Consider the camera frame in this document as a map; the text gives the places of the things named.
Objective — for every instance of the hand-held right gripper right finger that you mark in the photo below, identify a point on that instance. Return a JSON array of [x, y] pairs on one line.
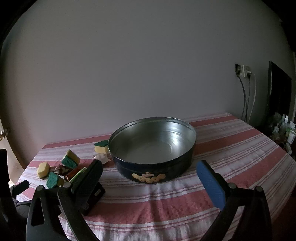
[[211, 183]]

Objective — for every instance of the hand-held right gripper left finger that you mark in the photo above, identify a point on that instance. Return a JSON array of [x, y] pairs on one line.
[[90, 173]]

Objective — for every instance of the light green box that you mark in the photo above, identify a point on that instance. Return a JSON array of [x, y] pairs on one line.
[[79, 175]]

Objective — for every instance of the orange red snack packet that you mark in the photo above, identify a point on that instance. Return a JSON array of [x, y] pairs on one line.
[[72, 172]]

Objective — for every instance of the yellow green sponge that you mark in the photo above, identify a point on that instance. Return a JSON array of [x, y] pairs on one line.
[[72, 157], [53, 180], [100, 148], [43, 170]]

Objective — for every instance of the dark red snack packet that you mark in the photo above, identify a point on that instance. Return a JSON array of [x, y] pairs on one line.
[[60, 170]]

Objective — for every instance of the round blue cookie tin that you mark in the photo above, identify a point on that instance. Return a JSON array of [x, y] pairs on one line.
[[150, 148]]

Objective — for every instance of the white crumpled wrapper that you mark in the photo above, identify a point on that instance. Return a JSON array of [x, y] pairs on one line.
[[103, 158]]

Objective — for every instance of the red white striped tablecloth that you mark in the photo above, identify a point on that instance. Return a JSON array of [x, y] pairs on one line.
[[161, 208]]

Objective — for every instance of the group of white bottles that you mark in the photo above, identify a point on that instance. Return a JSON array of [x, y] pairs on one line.
[[284, 136]]

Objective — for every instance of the dark wall frame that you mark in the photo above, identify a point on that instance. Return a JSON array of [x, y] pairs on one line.
[[279, 92]]

